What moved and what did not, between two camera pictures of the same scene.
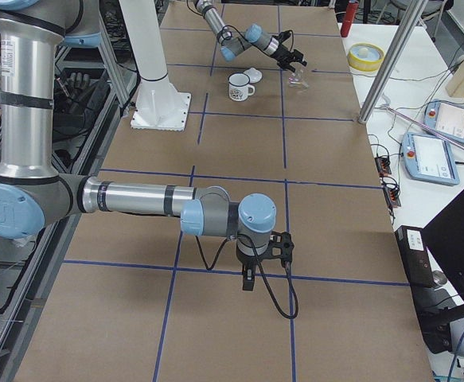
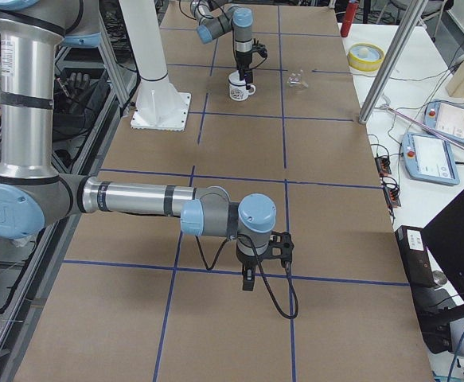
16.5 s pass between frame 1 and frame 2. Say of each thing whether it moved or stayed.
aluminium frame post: stayed
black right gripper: stayed
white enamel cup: stayed
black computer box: stayed
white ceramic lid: moved
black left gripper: moved
